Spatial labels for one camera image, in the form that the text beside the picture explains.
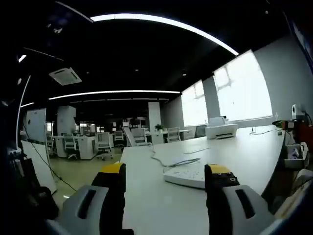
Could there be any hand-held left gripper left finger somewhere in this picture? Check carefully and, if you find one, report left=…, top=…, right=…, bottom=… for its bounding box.
left=61, top=163, right=134, bottom=235

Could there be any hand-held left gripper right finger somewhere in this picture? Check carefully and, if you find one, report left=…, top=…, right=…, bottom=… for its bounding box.
left=204, top=163, right=277, bottom=235

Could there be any white power strip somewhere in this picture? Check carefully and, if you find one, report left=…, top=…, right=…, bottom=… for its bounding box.
left=163, top=163, right=206, bottom=189

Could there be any white power strip cable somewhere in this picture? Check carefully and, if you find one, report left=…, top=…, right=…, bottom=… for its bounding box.
left=151, top=143, right=201, bottom=169

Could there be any long ceiling light strip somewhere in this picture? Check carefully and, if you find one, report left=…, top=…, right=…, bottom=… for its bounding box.
left=48, top=90, right=181, bottom=101
left=89, top=13, right=240, bottom=56

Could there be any curved ceiling light strip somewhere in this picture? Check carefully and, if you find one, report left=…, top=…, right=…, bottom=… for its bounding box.
left=17, top=74, right=32, bottom=150

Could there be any white office desk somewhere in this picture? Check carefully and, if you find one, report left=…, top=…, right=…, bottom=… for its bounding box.
left=52, top=135, right=96, bottom=160
left=145, top=129, right=193, bottom=145

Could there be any leaning white panel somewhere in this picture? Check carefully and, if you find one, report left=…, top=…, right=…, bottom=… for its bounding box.
left=20, top=140, right=58, bottom=194

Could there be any person's torso in beige shirt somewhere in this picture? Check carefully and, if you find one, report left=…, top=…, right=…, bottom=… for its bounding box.
left=273, top=169, right=313, bottom=219

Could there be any white table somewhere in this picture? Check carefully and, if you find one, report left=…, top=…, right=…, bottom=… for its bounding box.
left=119, top=124, right=287, bottom=235

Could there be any row of white office chairs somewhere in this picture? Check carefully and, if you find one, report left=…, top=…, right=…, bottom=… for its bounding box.
left=46, top=126, right=182, bottom=161

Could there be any white storage box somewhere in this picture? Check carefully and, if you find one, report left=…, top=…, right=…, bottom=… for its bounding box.
left=284, top=143, right=307, bottom=169

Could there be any leaning white board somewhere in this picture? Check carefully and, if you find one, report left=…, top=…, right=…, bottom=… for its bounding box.
left=121, top=126, right=135, bottom=148

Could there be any white printer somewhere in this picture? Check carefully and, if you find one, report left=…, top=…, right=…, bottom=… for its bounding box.
left=204, top=117, right=238, bottom=140

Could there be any whiteboard on stand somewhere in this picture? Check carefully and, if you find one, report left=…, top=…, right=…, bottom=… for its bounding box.
left=25, top=107, right=47, bottom=145

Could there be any red object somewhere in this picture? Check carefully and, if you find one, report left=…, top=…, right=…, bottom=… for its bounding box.
left=292, top=121, right=313, bottom=149

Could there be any bright window with blind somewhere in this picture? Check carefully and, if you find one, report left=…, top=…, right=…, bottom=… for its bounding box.
left=212, top=48, right=273, bottom=122
left=180, top=80, right=209, bottom=127

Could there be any ceiling air conditioner vent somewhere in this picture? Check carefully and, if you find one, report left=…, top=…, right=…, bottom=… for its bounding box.
left=48, top=67, right=83, bottom=86

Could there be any black floor cable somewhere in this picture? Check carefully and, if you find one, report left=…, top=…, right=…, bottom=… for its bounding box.
left=23, top=122, right=77, bottom=192

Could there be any thin white cable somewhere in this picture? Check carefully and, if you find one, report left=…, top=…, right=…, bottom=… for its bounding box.
left=249, top=126, right=284, bottom=136

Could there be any white wall device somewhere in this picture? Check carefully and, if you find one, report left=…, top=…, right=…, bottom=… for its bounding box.
left=291, top=103, right=304, bottom=121

